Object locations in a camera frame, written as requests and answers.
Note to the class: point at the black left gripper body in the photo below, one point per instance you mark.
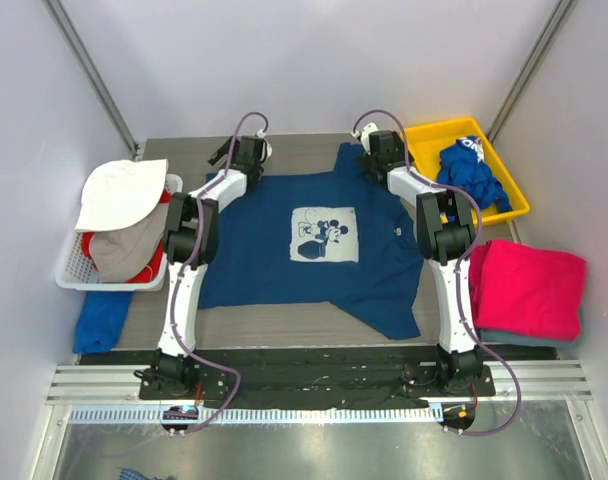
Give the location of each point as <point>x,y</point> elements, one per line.
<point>229,151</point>

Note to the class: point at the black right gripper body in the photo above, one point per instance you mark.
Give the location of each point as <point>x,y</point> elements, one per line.
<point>370,167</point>

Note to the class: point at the dark blue mickey t shirt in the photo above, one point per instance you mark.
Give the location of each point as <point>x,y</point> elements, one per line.
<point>331,237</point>

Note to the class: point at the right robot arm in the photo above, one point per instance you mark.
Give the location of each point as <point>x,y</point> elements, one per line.
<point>445,234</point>

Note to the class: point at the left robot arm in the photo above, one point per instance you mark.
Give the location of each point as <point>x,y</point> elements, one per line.
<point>190,242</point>

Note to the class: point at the yellow plastic tray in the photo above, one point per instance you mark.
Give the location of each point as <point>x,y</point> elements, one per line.
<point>428,140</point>

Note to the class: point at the royal blue t shirt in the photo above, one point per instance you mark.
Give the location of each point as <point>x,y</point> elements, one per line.
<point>463,166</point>

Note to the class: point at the white t shirt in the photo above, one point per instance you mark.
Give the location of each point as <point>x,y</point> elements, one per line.
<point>120,193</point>

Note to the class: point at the red t shirt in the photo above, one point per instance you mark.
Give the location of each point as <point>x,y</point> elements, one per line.
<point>149,272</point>

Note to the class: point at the pink folded t shirt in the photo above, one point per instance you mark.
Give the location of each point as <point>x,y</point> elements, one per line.
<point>527,291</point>

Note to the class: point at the white plastic laundry basket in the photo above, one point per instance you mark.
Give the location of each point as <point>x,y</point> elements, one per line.
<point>76,271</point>

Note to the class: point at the blue folded t shirt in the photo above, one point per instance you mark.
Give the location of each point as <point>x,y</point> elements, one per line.
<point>101,321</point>

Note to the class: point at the grey folded t shirt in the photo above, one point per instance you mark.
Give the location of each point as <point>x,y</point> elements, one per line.
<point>534,340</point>

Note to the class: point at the checkered cloth bottom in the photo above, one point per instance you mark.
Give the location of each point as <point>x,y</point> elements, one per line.
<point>132,474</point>

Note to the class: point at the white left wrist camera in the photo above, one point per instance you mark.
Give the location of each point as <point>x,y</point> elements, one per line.
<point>267,149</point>

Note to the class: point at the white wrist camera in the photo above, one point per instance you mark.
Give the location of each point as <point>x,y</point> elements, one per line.
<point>267,149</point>
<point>363,135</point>

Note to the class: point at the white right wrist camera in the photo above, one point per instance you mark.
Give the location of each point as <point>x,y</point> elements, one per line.
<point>363,135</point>

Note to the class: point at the aluminium frame post left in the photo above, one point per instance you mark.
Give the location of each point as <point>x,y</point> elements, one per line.
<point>70,34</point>

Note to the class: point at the aluminium frame post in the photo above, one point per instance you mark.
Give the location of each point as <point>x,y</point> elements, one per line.
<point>552,27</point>
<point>70,34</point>

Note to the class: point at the aluminium frame post right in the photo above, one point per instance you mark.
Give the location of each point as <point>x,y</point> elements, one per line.
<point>552,27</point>

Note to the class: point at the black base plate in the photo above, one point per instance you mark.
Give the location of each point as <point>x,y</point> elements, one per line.
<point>369,378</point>

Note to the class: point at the slotted cable duct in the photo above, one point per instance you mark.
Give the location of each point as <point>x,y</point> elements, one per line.
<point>184,414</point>

